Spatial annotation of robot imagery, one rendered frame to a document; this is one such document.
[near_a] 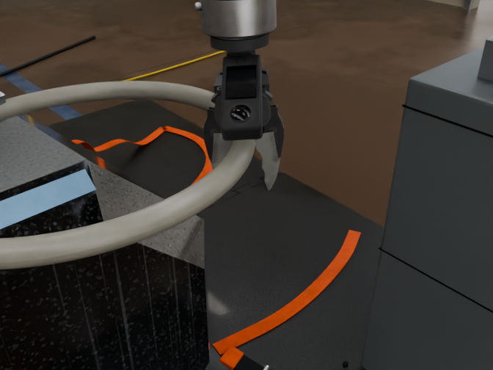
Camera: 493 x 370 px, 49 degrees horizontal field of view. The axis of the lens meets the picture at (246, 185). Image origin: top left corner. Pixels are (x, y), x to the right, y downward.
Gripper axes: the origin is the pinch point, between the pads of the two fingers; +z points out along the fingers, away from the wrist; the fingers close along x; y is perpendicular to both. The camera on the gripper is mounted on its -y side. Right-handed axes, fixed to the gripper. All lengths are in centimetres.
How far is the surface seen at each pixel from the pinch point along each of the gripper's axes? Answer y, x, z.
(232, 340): 50, 9, 79
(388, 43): 342, -94, 74
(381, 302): 39, -30, 56
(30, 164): 11.1, 34.6, 1.3
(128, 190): 16.3, 21.3, 9.5
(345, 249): 93, -29, 79
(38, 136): 20.6, 36.7, 0.8
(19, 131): 22.8, 40.9, 0.5
